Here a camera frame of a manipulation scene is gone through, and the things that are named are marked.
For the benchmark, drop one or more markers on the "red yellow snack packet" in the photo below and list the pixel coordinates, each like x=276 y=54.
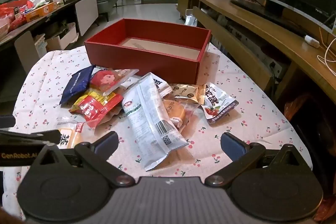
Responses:
x=92 y=108

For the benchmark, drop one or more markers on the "white red dates packet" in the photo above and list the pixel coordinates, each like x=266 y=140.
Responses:
x=218 y=106

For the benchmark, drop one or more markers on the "white power adapter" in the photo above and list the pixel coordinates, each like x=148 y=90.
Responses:
x=311 y=41

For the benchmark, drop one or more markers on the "cherry print tablecloth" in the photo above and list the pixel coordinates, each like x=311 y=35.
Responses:
x=236 y=113

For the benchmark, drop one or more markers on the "red plastic bag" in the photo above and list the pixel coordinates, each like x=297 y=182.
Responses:
x=13 y=7

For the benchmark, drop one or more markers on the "white cabinet panel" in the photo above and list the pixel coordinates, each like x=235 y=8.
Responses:
x=86 y=14

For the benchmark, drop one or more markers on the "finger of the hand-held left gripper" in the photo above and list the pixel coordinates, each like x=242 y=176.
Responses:
x=6 y=121
x=39 y=137

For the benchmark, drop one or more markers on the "silver foil bag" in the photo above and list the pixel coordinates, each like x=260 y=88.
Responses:
x=191 y=19

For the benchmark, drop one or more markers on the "orange plastic bag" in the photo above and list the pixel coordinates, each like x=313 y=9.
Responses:
x=299 y=108

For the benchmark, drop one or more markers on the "red cartoon face snack packet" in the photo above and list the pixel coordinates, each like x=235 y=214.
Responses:
x=105 y=81

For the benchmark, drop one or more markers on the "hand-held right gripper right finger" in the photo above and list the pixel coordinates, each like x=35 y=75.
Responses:
x=233 y=146

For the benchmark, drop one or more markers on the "wooden television stand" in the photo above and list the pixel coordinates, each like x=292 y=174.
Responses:
x=262 y=29

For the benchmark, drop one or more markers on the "clear orange bread packet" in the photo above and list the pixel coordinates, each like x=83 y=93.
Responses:
x=174 y=111

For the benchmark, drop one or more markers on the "clear bun packet orange label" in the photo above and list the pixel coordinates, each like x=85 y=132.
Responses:
x=71 y=137

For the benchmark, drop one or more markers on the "long white green snack packet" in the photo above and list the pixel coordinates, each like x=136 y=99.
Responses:
x=147 y=119

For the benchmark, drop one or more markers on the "orange flat box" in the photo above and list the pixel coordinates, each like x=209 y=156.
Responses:
x=39 y=12

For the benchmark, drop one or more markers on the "gold beige snack packet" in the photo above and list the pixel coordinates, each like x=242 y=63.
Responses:
x=186 y=92

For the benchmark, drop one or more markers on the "dark side table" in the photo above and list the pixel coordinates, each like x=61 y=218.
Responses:
x=15 y=32

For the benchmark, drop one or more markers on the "white black lettered snack packet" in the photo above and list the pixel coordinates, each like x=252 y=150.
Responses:
x=161 y=85

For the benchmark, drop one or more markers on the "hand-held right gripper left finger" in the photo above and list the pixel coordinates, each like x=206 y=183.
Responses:
x=106 y=144

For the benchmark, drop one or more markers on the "white cardboard box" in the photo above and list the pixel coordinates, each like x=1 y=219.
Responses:
x=63 y=40

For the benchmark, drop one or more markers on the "navy blue snack packet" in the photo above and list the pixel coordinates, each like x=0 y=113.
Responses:
x=76 y=85

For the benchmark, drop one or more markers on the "red cardboard box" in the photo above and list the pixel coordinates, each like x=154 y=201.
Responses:
x=147 y=66

